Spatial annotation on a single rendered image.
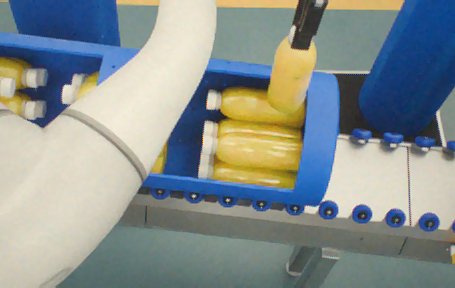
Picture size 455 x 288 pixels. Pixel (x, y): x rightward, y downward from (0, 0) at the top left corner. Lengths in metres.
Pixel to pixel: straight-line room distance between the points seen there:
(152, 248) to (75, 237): 1.89
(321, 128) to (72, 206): 0.80
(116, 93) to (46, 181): 0.11
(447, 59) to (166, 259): 1.16
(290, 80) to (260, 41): 1.74
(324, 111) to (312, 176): 0.13
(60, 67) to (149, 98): 0.96
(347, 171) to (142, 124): 1.06
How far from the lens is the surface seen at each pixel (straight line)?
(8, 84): 1.42
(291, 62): 1.17
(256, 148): 1.37
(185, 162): 1.55
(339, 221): 1.57
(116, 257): 2.48
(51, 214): 0.58
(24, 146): 0.60
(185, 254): 2.48
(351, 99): 2.67
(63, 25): 1.83
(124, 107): 0.62
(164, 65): 0.65
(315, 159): 1.32
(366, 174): 1.64
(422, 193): 1.66
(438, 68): 2.26
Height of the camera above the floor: 2.35
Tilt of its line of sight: 62 degrees down
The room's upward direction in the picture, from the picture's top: 10 degrees clockwise
